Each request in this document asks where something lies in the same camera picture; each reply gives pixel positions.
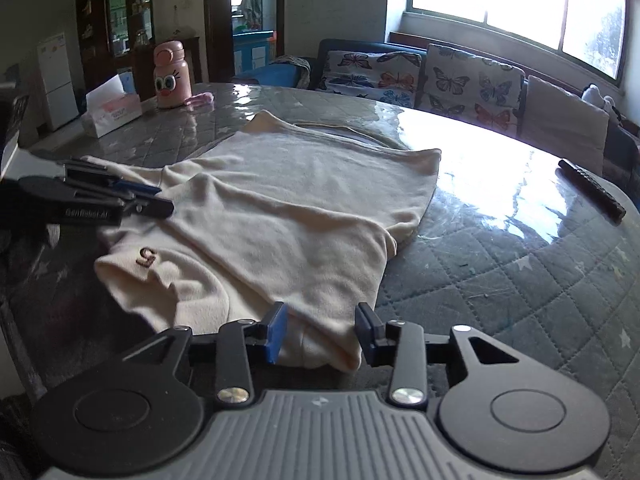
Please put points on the cream sweatshirt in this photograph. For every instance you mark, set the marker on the cream sweatshirt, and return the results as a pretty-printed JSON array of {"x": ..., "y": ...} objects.
[{"x": 273, "y": 213}]

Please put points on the white plush toy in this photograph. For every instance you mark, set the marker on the white plush toy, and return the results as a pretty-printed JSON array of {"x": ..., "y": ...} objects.
[{"x": 593, "y": 96}]

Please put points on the black remote control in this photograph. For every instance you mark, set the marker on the black remote control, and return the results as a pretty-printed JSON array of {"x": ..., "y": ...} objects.
[{"x": 595, "y": 192}]

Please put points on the tissue pack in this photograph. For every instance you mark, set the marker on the tissue pack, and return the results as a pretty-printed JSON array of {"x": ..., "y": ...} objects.
[{"x": 110, "y": 107}]

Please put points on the white refrigerator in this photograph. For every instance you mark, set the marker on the white refrigerator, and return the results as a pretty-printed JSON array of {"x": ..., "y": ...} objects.
[{"x": 57, "y": 85}]

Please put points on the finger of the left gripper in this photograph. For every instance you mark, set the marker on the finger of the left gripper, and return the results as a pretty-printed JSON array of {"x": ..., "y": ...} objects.
[
  {"x": 88, "y": 172},
  {"x": 149, "y": 207}
]

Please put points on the butterfly cushion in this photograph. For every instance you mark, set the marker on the butterfly cushion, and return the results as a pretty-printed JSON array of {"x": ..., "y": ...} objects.
[
  {"x": 473, "y": 89},
  {"x": 389, "y": 77}
]

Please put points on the pink cartoon water bottle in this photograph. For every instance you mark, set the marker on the pink cartoon water bottle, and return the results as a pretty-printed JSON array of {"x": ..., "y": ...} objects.
[{"x": 172, "y": 80}]

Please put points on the blue chair with cloth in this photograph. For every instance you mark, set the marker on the blue chair with cloth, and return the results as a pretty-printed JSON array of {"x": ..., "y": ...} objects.
[{"x": 286, "y": 71}]

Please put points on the middle butterfly cushion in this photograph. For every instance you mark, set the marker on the middle butterfly cushion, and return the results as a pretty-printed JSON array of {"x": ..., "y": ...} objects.
[{"x": 473, "y": 89}]

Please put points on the dark wooden display cabinet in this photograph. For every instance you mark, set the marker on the dark wooden display cabinet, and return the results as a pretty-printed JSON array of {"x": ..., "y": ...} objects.
[{"x": 116, "y": 37}]

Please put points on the window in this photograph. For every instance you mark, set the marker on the window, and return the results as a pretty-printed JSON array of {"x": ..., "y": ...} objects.
[{"x": 591, "y": 32}]

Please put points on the dark wooden door frame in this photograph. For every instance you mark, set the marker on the dark wooden door frame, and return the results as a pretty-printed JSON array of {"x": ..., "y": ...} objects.
[{"x": 218, "y": 38}]

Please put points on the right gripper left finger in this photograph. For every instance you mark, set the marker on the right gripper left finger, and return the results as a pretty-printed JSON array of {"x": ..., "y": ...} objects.
[{"x": 141, "y": 409}]

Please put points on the plain beige cushion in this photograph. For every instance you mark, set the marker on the plain beige cushion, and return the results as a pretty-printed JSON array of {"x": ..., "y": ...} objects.
[{"x": 562, "y": 124}]

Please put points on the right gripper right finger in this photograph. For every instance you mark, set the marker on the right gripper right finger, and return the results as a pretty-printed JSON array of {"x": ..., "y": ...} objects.
[{"x": 496, "y": 406}]

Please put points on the left butterfly cushion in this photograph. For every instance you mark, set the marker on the left butterfly cushion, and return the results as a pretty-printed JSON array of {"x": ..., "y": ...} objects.
[{"x": 389, "y": 77}]

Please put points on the dark blue sofa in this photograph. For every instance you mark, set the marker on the dark blue sofa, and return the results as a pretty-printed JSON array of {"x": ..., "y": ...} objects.
[{"x": 621, "y": 152}]

